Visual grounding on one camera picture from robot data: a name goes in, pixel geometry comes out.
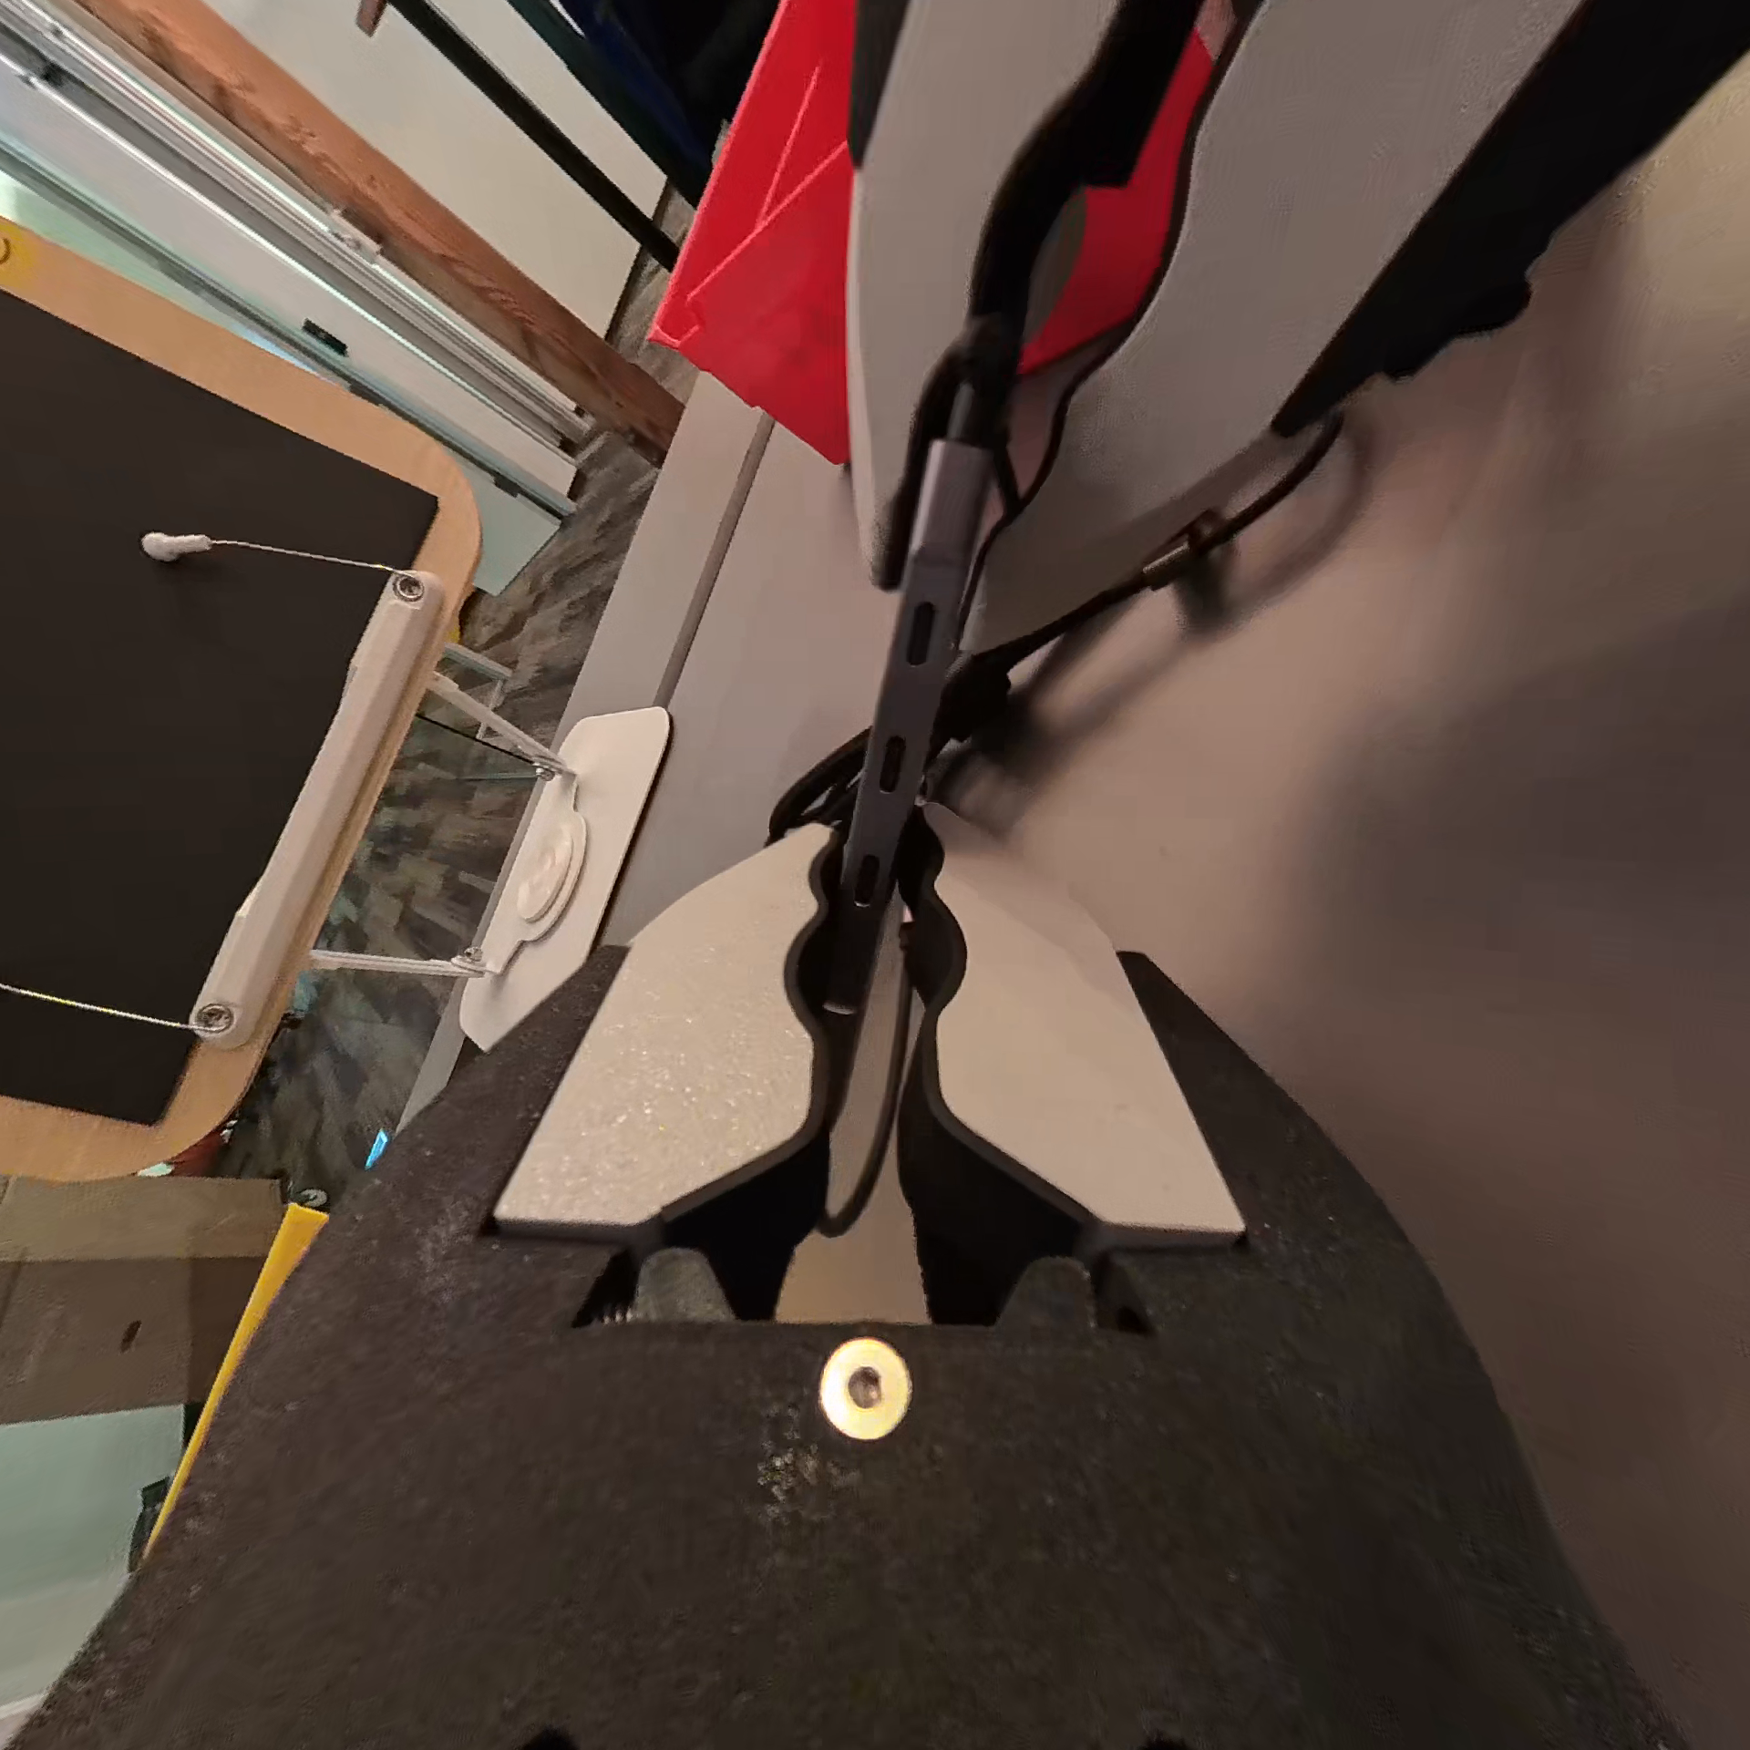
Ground yellow plastic bin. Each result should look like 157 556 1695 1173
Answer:
137 1201 329 1560

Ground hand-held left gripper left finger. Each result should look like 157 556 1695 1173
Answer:
490 823 839 1249

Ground white stand bracket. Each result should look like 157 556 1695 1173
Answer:
202 572 449 1052

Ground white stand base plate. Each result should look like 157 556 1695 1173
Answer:
459 705 674 1055

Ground brown cardboard box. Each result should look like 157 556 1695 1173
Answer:
0 1173 291 1430

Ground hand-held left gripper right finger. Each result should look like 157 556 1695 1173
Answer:
896 805 1250 1253

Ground red plastic bin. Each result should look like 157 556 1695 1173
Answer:
648 0 1221 469

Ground black braided cable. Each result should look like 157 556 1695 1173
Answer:
764 410 1357 857

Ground white tipped thin cable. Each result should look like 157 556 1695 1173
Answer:
139 529 412 583

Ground black panel wooden board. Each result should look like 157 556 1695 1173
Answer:
0 220 484 1181

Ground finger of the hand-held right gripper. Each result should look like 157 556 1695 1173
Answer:
845 0 1113 597
961 0 1624 648

